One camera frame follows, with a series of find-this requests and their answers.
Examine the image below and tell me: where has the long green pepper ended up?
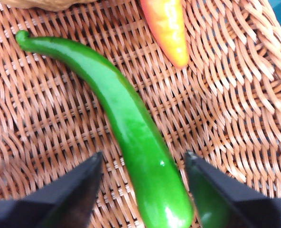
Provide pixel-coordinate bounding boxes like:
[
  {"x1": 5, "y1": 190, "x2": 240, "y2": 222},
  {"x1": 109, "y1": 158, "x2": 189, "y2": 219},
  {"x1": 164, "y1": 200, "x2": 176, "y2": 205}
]
[{"x1": 15, "y1": 29, "x2": 195, "y2": 228}]

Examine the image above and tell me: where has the orange carrot with green leaves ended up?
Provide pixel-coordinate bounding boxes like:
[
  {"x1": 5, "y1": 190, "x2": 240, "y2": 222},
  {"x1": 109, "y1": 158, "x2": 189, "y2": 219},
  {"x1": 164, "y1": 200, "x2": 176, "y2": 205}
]
[{"x1": 140, "y1": 0, "x2": 190, "y2": 69}]

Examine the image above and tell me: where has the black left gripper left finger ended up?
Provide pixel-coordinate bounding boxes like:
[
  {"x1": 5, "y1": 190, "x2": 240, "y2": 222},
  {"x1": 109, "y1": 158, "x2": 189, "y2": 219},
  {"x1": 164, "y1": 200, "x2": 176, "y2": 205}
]
[{"x1": 0, "y1": 151, "x2": 104, "y2": 228}]

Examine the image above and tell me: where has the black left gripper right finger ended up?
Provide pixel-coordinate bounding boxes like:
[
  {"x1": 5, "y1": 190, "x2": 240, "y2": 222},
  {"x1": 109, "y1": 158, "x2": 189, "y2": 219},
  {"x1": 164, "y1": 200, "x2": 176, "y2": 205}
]
[{"x1": 184, "y1": 151, "x2": 281, "y2": 228}]

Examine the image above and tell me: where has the brown wicker basket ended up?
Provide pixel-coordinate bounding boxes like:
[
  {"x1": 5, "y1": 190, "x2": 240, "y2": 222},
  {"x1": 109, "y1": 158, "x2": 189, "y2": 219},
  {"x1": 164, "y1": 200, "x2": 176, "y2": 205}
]
[{"x1": 0, "y1": 0, "x2": 281, "y2": 228}]

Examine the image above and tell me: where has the yellow-brown potato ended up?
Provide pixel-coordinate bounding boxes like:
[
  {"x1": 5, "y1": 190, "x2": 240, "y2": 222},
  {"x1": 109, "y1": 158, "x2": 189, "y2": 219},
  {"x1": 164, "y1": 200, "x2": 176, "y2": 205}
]
[{"x1": 0, "y1": 0, "x2": 94, "y2": 11}]

